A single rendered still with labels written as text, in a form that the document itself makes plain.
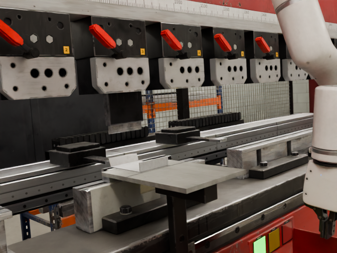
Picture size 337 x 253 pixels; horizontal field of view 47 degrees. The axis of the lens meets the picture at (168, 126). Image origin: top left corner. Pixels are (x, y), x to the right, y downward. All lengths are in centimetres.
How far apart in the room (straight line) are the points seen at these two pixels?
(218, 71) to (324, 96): 37
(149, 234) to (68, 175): 37
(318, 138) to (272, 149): 54
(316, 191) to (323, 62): 28
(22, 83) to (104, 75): 18
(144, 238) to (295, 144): 87
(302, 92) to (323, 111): 825
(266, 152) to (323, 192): 50
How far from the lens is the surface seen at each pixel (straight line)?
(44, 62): 79
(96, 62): 85
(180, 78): 101
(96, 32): 82
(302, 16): 89
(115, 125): 93
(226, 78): 116
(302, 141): 160
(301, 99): 913
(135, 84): 91
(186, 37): 105
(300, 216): 136
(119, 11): 92
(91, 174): 117
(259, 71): 130
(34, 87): 78
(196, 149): 146
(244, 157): 127
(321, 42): 88
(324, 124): 87
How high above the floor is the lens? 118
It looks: 6 degrees down
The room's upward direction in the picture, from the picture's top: 4 degrees counter-clockwise
